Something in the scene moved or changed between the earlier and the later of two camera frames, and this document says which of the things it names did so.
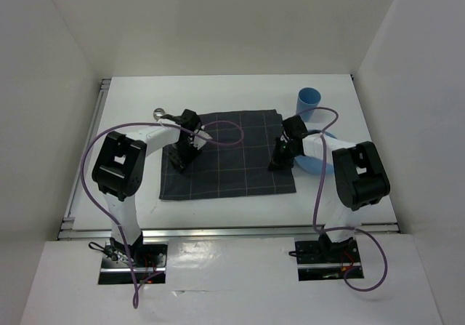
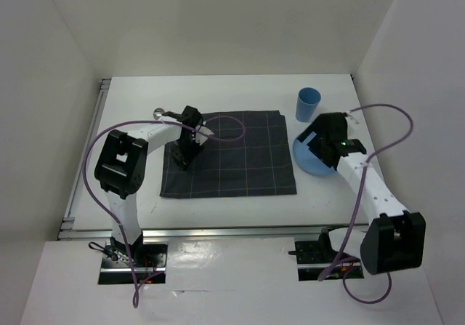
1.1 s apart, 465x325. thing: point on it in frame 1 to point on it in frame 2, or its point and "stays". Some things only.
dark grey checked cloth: (235, 162) stays
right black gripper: (278, 162) to (315, 127)
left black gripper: (182, 163) stays
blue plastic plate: (315, 166) stays
